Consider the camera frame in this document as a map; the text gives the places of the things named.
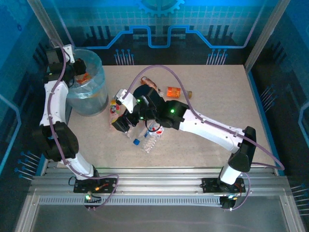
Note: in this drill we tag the black controller module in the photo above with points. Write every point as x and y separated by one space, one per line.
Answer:
227 204

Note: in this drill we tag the blue plastic bin liner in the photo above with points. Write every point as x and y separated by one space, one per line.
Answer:
94 65

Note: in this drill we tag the clear bottle blue cap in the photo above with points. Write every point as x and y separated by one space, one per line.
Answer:
149 143

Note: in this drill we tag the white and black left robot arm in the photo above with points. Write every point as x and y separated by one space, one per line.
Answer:
58 104

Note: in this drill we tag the pink peach tea bottle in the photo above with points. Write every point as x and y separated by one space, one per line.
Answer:
114 110

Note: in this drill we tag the grey metal panel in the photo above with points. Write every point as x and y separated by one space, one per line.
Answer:
157 217

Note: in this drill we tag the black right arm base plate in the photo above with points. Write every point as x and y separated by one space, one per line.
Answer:
210 186

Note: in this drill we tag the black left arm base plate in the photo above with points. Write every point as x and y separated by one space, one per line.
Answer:
108 183

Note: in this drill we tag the aluminium extrusion rail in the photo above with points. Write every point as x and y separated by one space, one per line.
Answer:
157 178

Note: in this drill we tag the orange label juice bottle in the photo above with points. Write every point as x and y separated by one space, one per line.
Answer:
173 91

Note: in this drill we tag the translucent plastic bin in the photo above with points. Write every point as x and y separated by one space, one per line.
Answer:
96 101

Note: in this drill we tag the aluminium frame post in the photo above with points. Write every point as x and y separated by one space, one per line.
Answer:
46 19
268 29

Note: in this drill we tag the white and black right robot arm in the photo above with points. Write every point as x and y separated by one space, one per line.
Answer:
212 130

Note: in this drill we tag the brown label plastic bottle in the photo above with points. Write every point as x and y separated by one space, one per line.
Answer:
147 81

